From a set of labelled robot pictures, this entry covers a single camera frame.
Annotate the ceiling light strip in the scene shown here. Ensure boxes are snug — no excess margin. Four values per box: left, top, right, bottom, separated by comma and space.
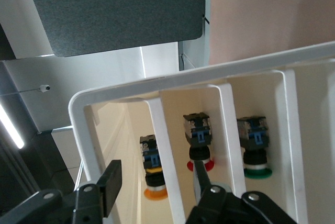
0, 102, 25, 149

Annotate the orange mushroom push button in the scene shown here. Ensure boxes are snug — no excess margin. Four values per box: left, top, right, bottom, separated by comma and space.
139, 134, 168, 200

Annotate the dark grey felt panel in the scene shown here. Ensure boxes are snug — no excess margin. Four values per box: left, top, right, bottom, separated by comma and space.
22, 0, 206, 58

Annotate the green mushroom push button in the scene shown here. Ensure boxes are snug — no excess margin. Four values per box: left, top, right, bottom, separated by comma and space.
237, 116, 273, 179

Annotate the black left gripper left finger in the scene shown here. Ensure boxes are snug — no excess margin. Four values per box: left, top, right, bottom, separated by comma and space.
0, 159, 123, 224

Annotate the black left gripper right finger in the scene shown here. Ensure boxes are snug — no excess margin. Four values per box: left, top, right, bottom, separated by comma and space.
184, 160, 299, 224

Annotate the red mushroom push button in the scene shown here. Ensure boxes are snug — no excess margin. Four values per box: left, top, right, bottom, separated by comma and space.
183, 112, 216, 173

